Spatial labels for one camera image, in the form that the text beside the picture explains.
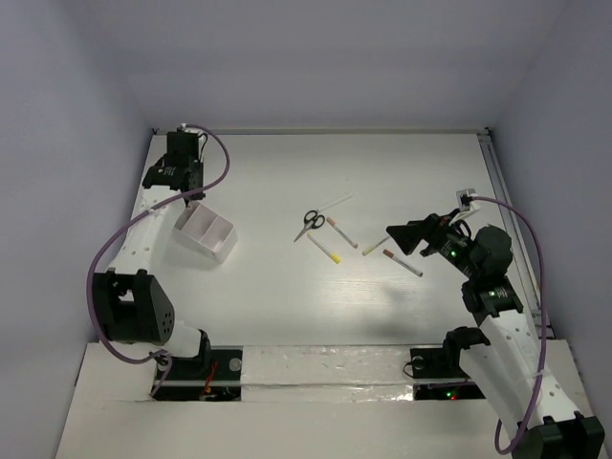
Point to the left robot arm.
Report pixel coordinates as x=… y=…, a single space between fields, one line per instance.
x=128 y=300

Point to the white divided container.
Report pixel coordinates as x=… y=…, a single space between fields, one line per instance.
x=201 y=229

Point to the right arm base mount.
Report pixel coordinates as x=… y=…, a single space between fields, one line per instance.
x=436 y=371

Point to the black scissors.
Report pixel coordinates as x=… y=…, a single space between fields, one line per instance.
x=312 y=220

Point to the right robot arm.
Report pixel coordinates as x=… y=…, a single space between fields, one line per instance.
x=501 y=354

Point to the pale yellow cap marker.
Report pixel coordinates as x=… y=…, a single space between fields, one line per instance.
x=371 y=248

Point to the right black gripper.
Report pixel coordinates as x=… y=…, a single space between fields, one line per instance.
x=408 y=235

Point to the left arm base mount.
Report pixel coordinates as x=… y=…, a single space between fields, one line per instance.
x=218 y=380

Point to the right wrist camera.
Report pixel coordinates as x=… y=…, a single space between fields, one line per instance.
x=467 y=205

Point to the white pen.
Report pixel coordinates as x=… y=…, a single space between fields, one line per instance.
x=335 y=202

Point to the aluminium side rail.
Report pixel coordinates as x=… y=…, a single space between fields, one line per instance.
x=525 y=277

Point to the peach cap marker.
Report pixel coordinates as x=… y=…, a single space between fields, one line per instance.
x=341 y=233

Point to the brown cap marker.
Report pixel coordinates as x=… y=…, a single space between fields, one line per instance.
x=402 y=263

